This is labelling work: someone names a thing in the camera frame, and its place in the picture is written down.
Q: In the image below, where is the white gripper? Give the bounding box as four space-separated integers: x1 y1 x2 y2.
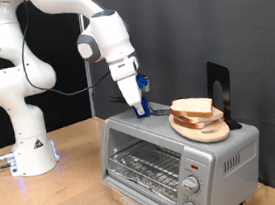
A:
115 75 146 119

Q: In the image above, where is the black spatula with blue block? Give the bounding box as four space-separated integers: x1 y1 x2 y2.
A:
109 89 172 123

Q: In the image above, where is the glass oven door with handle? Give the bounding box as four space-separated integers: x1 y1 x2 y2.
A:
55 172 178 205

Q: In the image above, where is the silver toaster oven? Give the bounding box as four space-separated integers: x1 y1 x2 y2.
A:
92 88 269 205

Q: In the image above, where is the metal pole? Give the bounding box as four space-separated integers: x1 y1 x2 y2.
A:
76 12 98 118

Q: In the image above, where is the wooden cutting board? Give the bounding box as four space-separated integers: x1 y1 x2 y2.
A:
167 106 233 149

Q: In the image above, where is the black metal bookend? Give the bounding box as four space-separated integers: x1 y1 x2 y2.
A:
203 57 243 134

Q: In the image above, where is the dark grey backdrop curtain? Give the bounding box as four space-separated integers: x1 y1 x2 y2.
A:
83 0 275 205

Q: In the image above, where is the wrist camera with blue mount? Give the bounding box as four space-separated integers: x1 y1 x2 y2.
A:
135 71 151 94

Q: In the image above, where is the metal wire oven rack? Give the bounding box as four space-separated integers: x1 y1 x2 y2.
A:
105 136 188 205

